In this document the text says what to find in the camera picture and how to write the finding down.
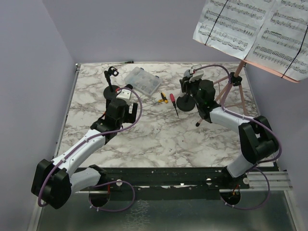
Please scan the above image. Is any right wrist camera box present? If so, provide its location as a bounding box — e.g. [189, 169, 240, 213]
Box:
[189, 64, 204, 82]

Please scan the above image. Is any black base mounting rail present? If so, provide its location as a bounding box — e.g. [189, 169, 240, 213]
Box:
[79, 167, 256, 200]

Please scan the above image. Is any white microphone silver grille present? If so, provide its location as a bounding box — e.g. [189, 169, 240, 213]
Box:
[180, 69, 193, 97]

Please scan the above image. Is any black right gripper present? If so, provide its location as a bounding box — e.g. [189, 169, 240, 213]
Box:
[181, 75, 203, 107]

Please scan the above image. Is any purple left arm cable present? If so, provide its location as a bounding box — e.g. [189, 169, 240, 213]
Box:
[37, 88, 143, 213]

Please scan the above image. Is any pink tripod music stand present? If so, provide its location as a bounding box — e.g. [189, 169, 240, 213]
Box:
[196, 59, 301, 128]

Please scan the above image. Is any right sheet music page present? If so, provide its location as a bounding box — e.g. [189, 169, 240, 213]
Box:
[245, 0, 308, 81]

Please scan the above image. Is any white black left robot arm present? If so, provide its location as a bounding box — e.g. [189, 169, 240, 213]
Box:
[31, 98, 142, 209]

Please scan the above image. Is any black round microphone stand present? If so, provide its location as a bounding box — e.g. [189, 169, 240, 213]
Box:
[103, 66, 119, 100]

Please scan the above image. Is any yellow black T-handle tool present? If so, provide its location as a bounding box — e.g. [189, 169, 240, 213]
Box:
[146, 92, 168, 106]

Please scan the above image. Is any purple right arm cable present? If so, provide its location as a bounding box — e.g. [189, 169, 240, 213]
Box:
[194, 64, 282, 210]

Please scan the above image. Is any red handled screwdriver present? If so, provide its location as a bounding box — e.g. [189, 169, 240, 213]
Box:
[169, 93, 179, 117]

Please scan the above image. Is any clear plastic screw box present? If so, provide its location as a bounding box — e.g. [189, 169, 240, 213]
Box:
[124, 67, 162, 97]

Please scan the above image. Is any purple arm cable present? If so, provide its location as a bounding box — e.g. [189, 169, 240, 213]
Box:
[37, 88, 143, 213]
[194, 64, 282, 210]

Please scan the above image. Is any black stand holding white microphone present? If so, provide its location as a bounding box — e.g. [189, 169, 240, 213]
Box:
[176, 79, 195, 112]

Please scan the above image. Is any sheet music page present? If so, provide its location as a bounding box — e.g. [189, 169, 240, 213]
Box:
[245, 0, 308, 81]
[193, 0, 275, 60]

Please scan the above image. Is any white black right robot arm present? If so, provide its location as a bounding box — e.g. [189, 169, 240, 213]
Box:
[180, 77, 282, 188]

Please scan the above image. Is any left sheet music page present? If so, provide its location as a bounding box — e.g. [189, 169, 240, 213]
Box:
[193, 0, 275, 60]

